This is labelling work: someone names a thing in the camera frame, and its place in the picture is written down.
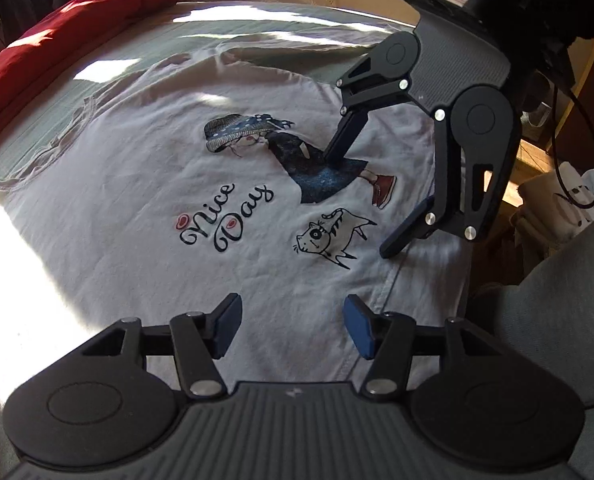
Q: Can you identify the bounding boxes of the white printed t-shirt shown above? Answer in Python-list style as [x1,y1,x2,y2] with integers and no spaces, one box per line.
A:
[0,49,470,398]

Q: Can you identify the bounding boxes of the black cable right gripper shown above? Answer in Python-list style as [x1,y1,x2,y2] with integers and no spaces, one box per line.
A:
[548,74,594,212]

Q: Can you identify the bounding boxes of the red duvet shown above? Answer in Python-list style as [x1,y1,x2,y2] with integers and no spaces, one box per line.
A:
[0,0,180,134]

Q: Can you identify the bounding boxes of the green plaid bed blanket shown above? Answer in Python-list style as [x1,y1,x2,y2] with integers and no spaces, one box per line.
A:
[0,1,416,179]

